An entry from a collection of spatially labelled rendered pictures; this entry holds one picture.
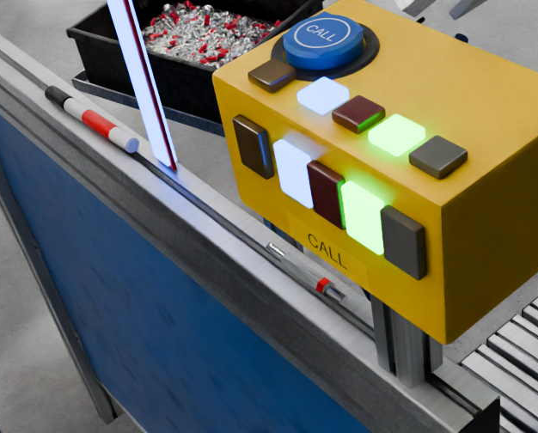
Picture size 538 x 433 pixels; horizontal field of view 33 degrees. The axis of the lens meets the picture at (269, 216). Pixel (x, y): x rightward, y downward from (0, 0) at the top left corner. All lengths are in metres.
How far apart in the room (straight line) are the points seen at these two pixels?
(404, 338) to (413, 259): 0.15
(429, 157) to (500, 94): 0.06
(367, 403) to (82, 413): 1.17
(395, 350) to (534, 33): 2.03
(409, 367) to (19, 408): 1.32
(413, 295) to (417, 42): 0.13
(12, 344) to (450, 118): 1.59
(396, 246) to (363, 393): 0.24
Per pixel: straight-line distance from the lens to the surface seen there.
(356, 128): 0.40
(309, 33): 0.46
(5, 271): 2.09
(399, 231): 0.38
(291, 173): 0.43
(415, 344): 0.54
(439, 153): 0.38
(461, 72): 0.43
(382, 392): 0.60
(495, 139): 0.39
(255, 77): 0.44
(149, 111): 0.72
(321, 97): 0.42
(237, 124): 0.45
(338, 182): 0.40
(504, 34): 2.53
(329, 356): 0.62
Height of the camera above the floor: 1.31
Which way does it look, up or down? 41 degrees down
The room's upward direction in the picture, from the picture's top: 12 degrees counter-clockwise
